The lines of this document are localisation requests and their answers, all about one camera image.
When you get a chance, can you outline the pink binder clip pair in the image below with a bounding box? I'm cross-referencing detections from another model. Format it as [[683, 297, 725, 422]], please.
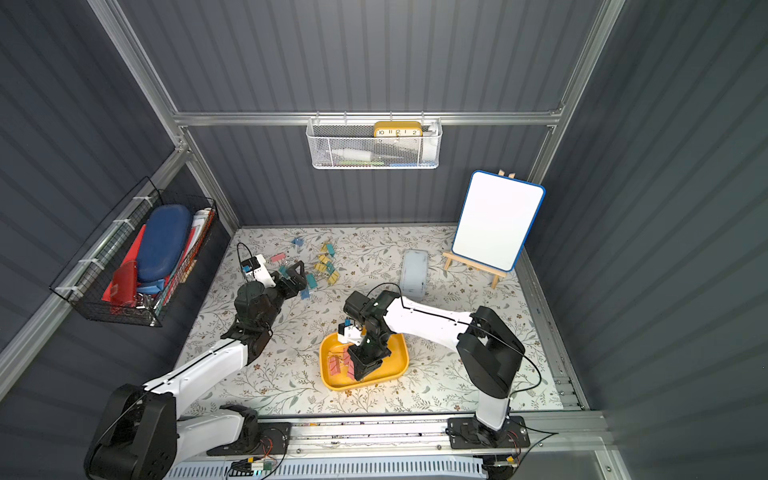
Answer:
[[326, 350, 355, 380]]

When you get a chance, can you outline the yellow plastic storage box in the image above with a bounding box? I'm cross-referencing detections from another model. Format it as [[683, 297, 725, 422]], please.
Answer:
[[319, 334, 410, 391]]

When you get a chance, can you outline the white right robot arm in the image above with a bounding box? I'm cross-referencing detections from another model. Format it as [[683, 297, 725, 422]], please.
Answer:
[[337, 290, 528, 449]]

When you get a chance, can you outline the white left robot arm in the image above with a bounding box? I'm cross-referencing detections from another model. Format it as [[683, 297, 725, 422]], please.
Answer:
[[84, 261, 308, 479]]

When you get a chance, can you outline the translucent plastic box lid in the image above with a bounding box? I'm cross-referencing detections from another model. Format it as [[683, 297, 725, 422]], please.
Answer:
[[399, 249, 429, 300]]

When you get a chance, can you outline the floral table mat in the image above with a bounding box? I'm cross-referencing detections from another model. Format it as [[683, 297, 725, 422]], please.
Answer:
[[179, 225, 564, 416]]

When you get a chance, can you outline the blue oval case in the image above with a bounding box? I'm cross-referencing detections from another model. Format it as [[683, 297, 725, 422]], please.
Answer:
[[136, 204, 192, 284]]

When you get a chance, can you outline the red pouch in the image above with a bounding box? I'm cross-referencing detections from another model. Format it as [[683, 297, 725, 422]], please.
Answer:
[[102, 260, 138, 307]]

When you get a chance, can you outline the small wooden easel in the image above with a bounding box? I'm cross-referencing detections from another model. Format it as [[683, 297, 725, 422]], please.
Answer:
[[442, 252, 508, 289]]

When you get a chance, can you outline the blue framed whiteboard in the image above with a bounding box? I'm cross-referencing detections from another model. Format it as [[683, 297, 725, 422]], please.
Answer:
[[451, 170, 546, 272]]

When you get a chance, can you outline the yellow clock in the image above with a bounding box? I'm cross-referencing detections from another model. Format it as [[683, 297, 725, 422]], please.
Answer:
[[373, 120, 423, 139]]

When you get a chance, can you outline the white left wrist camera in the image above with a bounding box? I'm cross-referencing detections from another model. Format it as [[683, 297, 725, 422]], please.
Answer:
[[240, 254, 276, 288]]

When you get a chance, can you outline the black wire side basket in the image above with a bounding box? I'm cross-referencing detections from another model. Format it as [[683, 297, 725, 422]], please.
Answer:
[[49, 178, 218, 327]]

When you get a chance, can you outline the white wire wall basket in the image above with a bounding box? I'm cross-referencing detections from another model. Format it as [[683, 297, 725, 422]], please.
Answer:
[[306, 118, 443, 170]]

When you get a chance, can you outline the metal base rail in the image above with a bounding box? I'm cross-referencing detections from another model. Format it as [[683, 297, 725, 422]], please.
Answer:
[[261, 411, 614, 459]]

